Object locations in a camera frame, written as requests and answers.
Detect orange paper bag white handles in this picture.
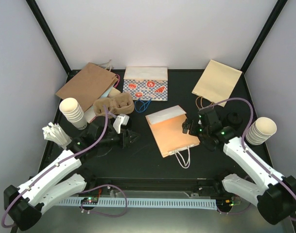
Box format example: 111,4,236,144
146,105,200,169

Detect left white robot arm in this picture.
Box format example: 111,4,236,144
1,119,139,231

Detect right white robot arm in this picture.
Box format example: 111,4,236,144
182,108,296,225

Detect black lidded cup right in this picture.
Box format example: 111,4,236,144
225,112,243,130

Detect right stack paper cups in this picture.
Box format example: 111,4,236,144
245,117,277,145

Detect stack paper cups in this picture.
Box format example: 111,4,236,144
59,98,87,130
245,117,277,145

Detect blue checkered paper bag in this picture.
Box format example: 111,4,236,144
123,67,168,101

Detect left stack paper cups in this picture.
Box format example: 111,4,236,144
59,98,87,130

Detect brown kraft paper bag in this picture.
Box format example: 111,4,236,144
56,63,118,111

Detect white wrapped straws bundle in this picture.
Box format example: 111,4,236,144
42,122,71,150

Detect left base circuit board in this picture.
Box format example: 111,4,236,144
81,197,98,205

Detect base circuit board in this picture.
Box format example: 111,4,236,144
81,197,98,205
216,199,242,207

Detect right base circuit board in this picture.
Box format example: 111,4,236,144
216,199,242,207

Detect tan paper bag brown handles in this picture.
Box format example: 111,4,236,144
192,60,243,107

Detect light blue cable duct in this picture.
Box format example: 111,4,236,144
57,197,217,210

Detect right black frame post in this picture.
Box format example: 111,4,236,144
241,0,288,73

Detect black frame post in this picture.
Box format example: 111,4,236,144
241,0,288,73
26,0,71,75

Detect left black frame post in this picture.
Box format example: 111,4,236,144
26,0,71,75

